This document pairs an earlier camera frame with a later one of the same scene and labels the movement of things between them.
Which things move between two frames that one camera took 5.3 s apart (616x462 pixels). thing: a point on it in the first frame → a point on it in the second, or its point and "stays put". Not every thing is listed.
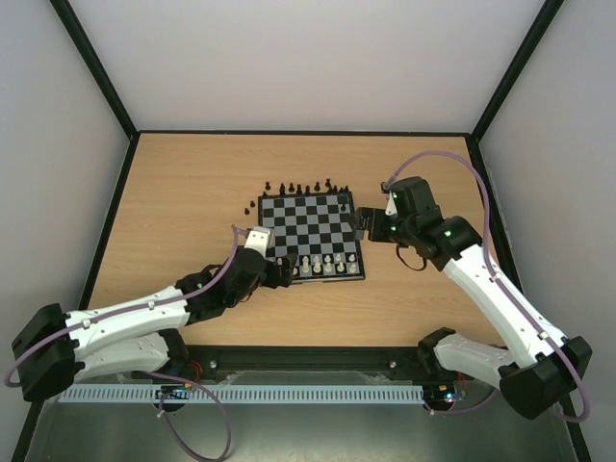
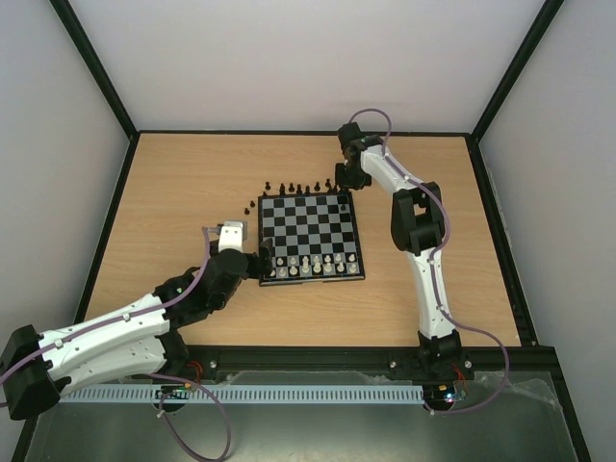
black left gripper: [273, 280] → [255, 269]
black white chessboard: [319, 228] stays put
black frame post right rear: [515, 68] stays put
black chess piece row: [307, 190] stays put
